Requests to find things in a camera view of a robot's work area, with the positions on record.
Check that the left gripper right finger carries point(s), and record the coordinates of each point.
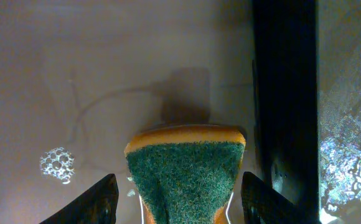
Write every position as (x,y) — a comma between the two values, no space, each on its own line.
(262,204)

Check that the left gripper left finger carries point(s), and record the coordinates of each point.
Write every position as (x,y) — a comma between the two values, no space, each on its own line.
(97,205)

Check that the green and orange sponge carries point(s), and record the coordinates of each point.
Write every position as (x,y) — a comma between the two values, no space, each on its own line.
(186,174)

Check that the black small sponge tray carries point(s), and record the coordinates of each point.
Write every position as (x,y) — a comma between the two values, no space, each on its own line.
(79,78)

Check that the large brown serving tray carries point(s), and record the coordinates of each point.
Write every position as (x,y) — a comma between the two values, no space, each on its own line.
(339,104)

